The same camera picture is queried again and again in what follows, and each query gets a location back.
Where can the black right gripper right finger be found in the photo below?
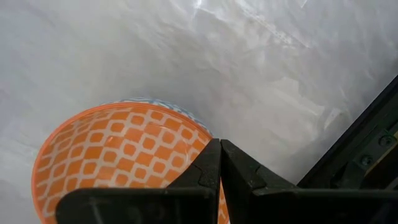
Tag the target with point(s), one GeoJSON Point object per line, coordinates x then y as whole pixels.
{"type": "Point", "coordinates": [311, 207]}

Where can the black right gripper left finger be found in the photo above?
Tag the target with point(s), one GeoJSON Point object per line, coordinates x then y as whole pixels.
{"type": "Point", "coordinates": [140, 207]}

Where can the black table edge frame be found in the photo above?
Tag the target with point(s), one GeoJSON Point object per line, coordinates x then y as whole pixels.
{"type": "Point", "coordinates": [357, 149]}

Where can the blue spiral patterned bowl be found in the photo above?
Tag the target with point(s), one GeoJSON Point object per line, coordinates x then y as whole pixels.
{"type": "Point", "coordinates": [124, 149]}

